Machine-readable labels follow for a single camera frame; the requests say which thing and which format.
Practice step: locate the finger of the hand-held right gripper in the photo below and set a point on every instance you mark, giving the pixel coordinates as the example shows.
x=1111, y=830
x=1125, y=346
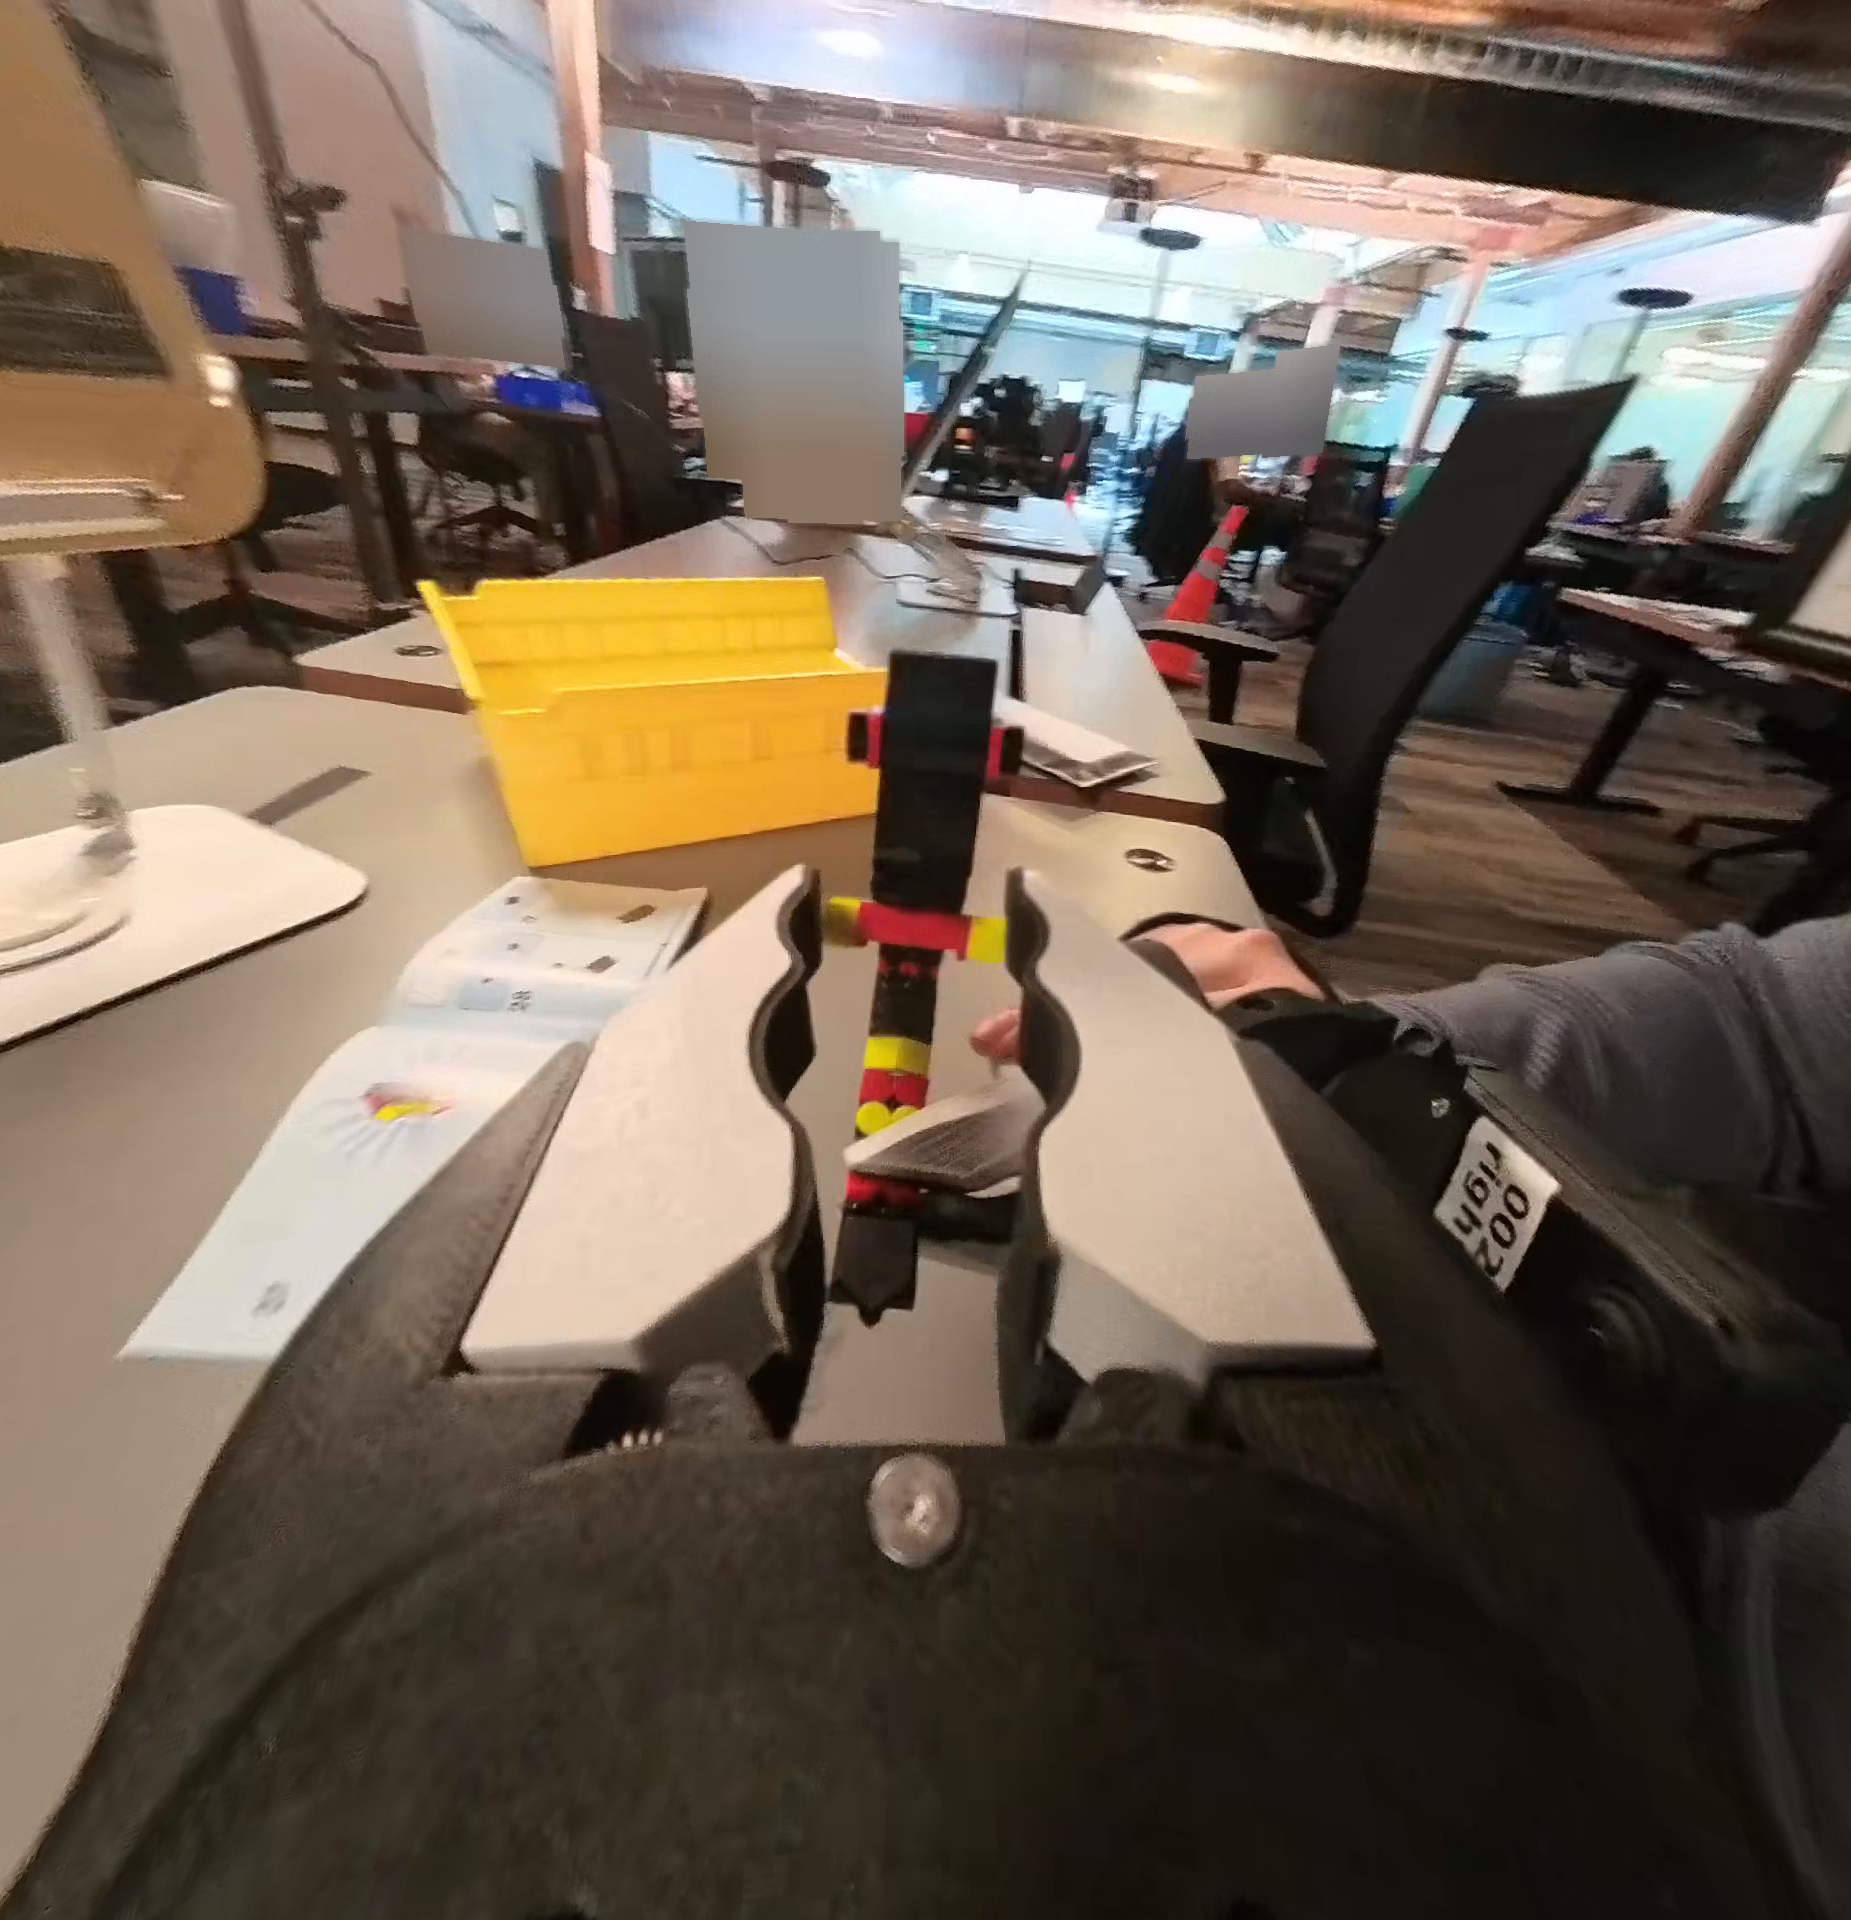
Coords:
x=954, y=1140

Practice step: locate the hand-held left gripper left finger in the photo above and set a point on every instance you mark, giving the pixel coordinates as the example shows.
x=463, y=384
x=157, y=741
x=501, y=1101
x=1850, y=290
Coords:
x=639, y=1199

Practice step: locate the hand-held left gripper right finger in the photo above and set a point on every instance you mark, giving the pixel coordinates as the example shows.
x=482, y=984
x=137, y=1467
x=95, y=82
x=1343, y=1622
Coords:
x=1196, y=1199

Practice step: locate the yellow plastic bin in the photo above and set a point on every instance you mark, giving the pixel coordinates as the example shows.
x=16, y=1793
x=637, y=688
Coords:
x=656, y=720

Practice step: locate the person's right hand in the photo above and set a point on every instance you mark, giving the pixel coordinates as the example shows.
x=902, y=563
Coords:
x=1241, y=968

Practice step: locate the open instruction booklet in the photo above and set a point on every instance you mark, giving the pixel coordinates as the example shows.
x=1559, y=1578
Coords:
x=415, y=1080

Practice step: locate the grey paper sheet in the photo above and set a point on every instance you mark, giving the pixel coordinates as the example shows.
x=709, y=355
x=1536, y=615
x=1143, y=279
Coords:
x=1083, y=749

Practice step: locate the brown adjoining desk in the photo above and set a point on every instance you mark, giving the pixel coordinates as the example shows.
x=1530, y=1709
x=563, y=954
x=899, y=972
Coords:
x=1046, y=659

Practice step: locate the orange traffic cone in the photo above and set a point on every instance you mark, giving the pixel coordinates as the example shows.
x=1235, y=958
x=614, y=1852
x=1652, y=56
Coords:
x=1203, y=585

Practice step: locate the black office chair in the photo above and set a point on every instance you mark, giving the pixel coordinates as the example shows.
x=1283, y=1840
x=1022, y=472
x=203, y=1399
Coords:
x=1436, y=600

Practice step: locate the background work desk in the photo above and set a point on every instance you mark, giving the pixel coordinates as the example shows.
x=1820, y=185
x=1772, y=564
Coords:
x=461, y=390

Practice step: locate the black tripod pole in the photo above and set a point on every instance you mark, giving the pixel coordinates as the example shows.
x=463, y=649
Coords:
x=309, y=301

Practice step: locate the wooden board stand white base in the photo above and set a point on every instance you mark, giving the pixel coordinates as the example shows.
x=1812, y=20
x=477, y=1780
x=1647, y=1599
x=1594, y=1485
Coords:
x=84, y=301

